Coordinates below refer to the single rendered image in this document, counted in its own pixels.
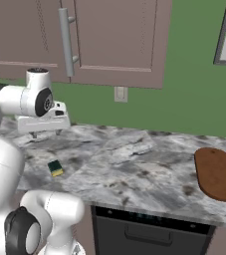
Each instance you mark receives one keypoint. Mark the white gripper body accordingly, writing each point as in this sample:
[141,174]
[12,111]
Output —
[43,124]

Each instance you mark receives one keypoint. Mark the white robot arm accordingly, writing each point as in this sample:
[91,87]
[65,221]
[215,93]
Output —
[5,156]

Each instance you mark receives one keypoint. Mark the green and yellow sponge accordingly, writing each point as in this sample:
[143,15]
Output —
[55,168]

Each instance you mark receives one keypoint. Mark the brown wooden cutting board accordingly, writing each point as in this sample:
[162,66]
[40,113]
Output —
[218,173]

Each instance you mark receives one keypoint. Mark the mauve cupboard door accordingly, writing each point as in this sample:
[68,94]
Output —
[23,36]
[117,40]

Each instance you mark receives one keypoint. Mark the black dishwasher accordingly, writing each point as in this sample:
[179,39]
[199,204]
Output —
[151,232]

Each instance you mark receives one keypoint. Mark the white wall socket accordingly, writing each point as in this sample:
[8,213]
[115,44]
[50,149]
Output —
[120,94]

